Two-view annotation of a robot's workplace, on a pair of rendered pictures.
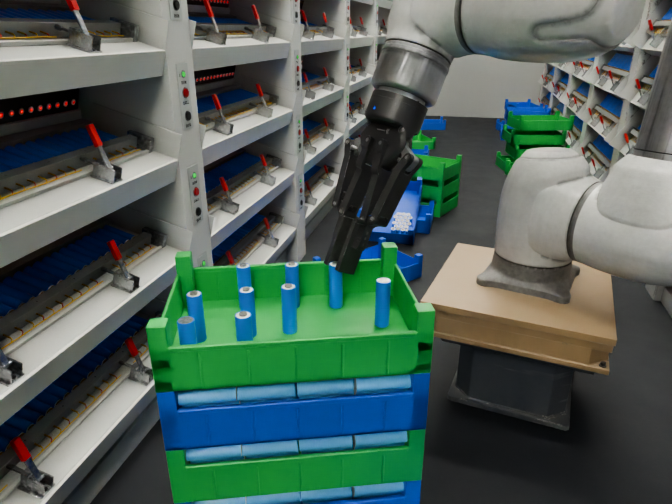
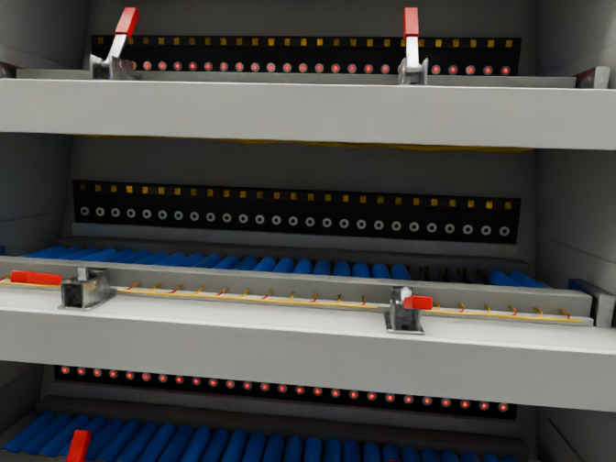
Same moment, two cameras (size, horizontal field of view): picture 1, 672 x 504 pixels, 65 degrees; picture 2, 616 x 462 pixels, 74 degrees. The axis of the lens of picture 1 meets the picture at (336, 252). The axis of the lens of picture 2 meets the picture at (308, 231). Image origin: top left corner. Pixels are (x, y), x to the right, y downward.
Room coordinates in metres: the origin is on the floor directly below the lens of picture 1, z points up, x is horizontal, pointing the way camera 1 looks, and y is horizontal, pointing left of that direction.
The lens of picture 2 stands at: (1.38, -0.12, 0.96)
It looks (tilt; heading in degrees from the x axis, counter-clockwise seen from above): 6 degrees up; 81
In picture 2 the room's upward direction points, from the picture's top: 3 degrees clockwise
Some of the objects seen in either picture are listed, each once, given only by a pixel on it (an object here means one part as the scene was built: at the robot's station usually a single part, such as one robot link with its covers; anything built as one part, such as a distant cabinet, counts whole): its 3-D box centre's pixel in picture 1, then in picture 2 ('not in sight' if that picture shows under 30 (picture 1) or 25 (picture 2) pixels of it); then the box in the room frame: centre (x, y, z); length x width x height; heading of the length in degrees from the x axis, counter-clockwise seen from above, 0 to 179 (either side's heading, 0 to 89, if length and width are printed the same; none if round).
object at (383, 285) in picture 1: (382, 303); not in sight; (0.59, -0.06, 0.44); 0.02 x 0.02 x 0.06
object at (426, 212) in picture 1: (396, 213); not in sight; (2.11, -0.25, 0.04); 0.30 x 0.20 x 0.08; 76
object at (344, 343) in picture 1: (292, 306); not in sight; (0.57, 0.05, 0.44); 0.30 x 0.20 x 0.08; 97
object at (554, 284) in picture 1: (532, 262); not in sight; (1.03, -0.42, 0.30); 0.22 x 0.18 x 0.06; 150
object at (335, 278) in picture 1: (335, 284); not in sight; (0.64, 0.00, 0.44); 0.02 x 0.02 x 0.06
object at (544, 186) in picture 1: (545, 203); not in sight; (1.00, -0.42, 0.44); 0.18 x 0.16 x 0.22; 39
